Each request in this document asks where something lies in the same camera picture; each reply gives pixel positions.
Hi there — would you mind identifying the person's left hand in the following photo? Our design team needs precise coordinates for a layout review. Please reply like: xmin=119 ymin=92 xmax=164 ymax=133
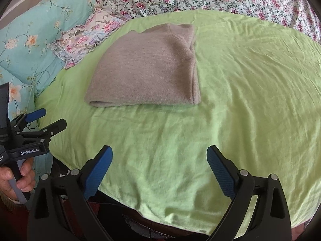
xmin=0 ymin=158 xmax=35 ymax=201

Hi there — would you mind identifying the green bed sheet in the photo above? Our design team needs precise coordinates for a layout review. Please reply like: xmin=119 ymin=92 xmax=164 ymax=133
xmin=35 ymin=10 xmax=320 ymax=234

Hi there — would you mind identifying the pastel floral ruffled pillow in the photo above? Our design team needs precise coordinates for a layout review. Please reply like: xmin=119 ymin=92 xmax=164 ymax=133
xmin=50 ymin=7 xmax=126 ymax=69

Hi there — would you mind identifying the turquoise floral quilt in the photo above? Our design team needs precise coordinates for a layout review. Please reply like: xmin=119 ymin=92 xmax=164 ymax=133
xmin=1 ymin=0 xmax=96 ymax=120

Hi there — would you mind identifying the beige knit sweater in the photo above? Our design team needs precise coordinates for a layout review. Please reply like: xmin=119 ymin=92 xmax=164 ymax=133
xmin=85 ymin=23 xmax=201 ymax=107

